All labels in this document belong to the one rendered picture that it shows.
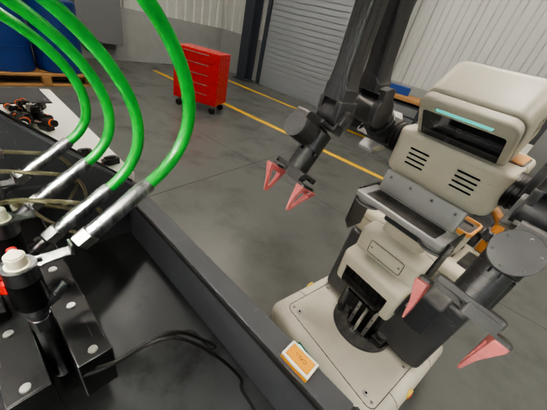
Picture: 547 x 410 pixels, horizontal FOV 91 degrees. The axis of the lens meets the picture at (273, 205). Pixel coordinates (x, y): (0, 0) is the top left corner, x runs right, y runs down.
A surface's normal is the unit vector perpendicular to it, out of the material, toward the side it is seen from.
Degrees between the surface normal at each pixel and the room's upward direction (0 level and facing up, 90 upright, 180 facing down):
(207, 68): 90
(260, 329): 0
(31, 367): 0
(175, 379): 0
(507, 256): 63
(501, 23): 90
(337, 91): 90
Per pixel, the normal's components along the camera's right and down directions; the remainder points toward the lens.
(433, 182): -0.80, 0.30
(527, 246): -0.60, -0.20
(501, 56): -0.61, 0.33
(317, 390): 0.22, -0.81
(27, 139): 0.71, 0.51
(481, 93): -0.36, -0.47
